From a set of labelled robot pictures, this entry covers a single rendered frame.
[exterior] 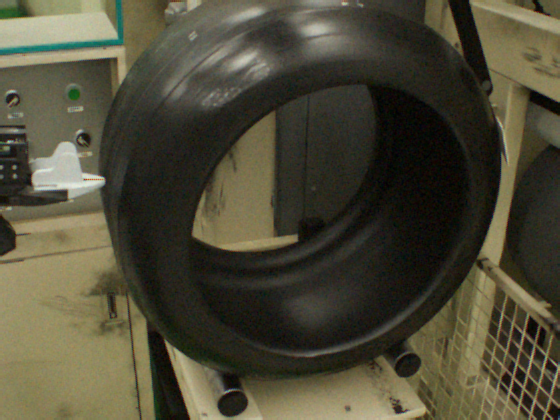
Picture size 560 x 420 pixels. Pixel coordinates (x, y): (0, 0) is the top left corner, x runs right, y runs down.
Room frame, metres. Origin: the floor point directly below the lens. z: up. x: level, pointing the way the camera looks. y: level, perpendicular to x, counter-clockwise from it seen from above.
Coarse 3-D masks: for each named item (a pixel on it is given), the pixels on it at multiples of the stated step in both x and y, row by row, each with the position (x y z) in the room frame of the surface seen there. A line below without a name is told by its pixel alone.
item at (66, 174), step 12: (60, 156) 0.77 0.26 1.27; (72, 156) 0.78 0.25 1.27; (60, 168) 0.77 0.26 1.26; (72, 168) 0.78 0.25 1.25; (36, 180) 0.76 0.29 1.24; (48, 180) 0.77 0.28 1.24; (60, 180) 0.77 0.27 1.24; (72, 180) 0.78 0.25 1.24; (96, 180) 0.80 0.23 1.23; (72, 192) 0.77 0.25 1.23; (84, 192) 0.78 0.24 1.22
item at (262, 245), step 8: (264, 240) 1.15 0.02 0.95; (272, 240) 1.15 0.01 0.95; (280, 240) 1.16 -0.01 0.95; (288, 240) 1.16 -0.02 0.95; (296, 240) 1.16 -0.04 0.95; (224, 248) 1.12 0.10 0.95; (232, 248) 1.12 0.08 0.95; (240, 248) 1.12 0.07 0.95; (248, 248) 1.13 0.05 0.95; (256, 248) 1.13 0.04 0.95; (264, 248) 1.13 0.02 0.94; (272, 248) 1.14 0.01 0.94
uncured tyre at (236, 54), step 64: (256, 0) 0.89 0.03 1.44; (320, 0) 0.85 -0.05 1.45; (192, 64) 0.79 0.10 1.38; (256, 64) 0.77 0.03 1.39; (320, 64) 0.78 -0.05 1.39; (384, 64) 0.81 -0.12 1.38; (448, 64) 0.85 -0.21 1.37; (128, 128) 0.79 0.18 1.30; (192, 128) 0.74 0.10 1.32; (384, 128) 1.11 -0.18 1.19; (448, 128) 0.85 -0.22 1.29; (128, 192) 0.74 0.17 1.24; (192, 192) 0.73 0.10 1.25; (384, 192) 1.11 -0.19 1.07; (448, 192) 1.02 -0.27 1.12; (128, 256) 0.74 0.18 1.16; (192, 256) 1.00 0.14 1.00; (256, 256) 1.05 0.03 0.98; (320, 256) 1.07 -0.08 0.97; (384, 256) 1.05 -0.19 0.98; (448, 256) 0.86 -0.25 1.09; (192, 320) 0.73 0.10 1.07; (256, 320) 0.95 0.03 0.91; (320, 320) 0.95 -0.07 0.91; (384, 320) 0.84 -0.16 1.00
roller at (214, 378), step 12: (204, 372) 0.83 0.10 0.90; (216, 372) 0.81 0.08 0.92; (216, 384) 0.78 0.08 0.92; (228, 384) 0.78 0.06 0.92; (240, 384) 0.79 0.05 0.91; (216, 396) 0.77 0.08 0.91; (228, 396) 0.76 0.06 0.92; (240, 396) 0.76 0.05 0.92; (228, 408) 0.75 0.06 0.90; (240, 408) 0.76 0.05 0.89
